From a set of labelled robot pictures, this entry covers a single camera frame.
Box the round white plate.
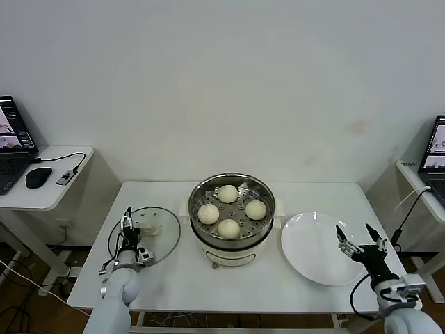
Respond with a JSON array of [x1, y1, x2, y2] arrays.
[[280, 212, 366, 287]]

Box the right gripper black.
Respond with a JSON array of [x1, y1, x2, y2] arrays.
[[335, 223, 401, 283]]

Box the black laptop with pale screen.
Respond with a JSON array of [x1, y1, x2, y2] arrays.
[[416, 114, 445, 207]]

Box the black computer mouse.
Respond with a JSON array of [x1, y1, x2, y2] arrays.
[[24, 167, 53, 189]]

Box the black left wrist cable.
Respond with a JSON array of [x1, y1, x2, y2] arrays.
[[105, 232, 122, 266]]

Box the black laptop power cable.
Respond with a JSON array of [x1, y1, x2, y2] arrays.
[[390, 190, 423, 251]]

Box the white floor cable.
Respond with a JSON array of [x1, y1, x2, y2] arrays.
[[0, 260, 91, 316]]

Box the black dongle cable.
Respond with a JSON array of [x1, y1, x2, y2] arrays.
[[31, 152, 86, 173]]

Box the white steamed baozi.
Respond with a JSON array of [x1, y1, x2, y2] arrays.
[[245, 200, 268, 221], [197, 203, 220, 225], [218, 184, 239, 205], [217, 218, 241, 241]]

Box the white laptop cable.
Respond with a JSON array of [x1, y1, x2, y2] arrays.
[[394, 185, 432, 212]]

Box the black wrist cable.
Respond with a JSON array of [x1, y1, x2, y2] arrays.
[[105, 232, 122, 266], [350, 273, 380, 321]]

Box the black floor cables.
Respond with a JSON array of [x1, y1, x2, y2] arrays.
[[0, 257, 40, 334]]

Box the small grey usb dongle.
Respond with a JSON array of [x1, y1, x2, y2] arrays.
[[55, 169, 78, 186]]

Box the black laptop with dark screen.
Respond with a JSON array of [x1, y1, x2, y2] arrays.
[[0, 95, 39, 196]]

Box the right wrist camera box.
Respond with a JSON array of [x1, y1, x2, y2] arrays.
[[375, 274, 427, 308]]

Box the round glass pot lid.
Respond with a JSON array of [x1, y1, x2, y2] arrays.
[[106, 207, 181, 269]]

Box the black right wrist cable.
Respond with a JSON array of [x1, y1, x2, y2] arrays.
[[350, 273, 380, 321]]

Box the white main table frame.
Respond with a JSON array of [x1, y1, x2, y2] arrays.
[[129, 310, 394, 334]]

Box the thin white cable bundle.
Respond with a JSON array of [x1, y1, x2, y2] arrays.
[[149, 312, 209, 324]]

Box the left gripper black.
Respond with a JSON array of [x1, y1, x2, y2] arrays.
[[120, 207, 145, 252]]

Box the white side table with mouse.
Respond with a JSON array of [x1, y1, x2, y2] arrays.
[[0, 145, 122, 296]]

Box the stainless steel steamer basket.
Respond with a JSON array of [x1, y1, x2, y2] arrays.
[[177, 172, 284, 244]]

